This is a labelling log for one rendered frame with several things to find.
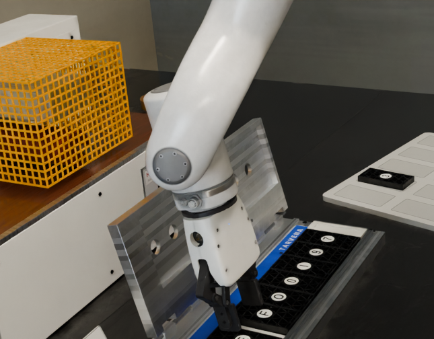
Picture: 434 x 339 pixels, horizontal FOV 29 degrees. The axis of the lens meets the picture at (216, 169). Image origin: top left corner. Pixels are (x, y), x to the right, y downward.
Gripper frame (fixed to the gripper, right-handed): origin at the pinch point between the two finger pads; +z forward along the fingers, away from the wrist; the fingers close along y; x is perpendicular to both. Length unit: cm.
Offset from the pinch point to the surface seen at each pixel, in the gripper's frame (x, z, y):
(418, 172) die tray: -3, 8, 68
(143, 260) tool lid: 11.5, -8.6, -2.6
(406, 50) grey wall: 56, 19, 237
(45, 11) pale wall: 174, -34, 173
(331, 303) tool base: -5.9, 7.7, 14.3
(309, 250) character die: 2.6, 4.9, 26.8
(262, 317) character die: 1.0, 5.2, 5.8
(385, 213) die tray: -2.5, 8.4, 48.3
